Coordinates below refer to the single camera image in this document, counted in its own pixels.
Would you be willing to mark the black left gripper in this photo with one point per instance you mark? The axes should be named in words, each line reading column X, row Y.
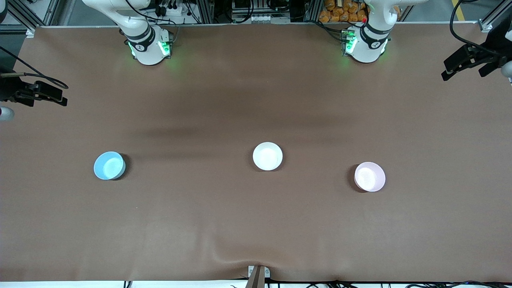
column 494, row 56

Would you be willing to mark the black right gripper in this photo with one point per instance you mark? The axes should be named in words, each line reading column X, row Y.
column 8, row 88

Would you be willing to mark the blue bowl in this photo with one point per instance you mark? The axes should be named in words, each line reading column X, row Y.
column 108, row 165

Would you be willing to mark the pink bowl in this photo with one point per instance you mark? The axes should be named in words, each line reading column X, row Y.
column 369, row 176

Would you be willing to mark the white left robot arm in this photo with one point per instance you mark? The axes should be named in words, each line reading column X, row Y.
column 370, row 42

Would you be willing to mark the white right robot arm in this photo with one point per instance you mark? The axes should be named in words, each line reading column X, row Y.
column 146, row 44

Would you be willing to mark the white bowl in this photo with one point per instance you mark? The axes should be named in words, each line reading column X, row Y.
column 267, row 156

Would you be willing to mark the pile of orange objects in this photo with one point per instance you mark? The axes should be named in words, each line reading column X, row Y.
column 344, row 11

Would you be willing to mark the white power strip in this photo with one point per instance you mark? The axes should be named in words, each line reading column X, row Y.
column 172, row 10

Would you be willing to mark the brown table mat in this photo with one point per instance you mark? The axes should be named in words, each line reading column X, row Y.
column 256, row 100

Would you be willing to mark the white terminal strip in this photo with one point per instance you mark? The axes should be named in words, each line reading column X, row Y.
column 262, row 18

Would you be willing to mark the aluminium frame post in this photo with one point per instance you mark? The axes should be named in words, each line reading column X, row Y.
column 487, row 24
column 34, row 16
column 206, row 10

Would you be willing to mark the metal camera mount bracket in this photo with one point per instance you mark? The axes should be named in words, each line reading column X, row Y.
column 258, row 276

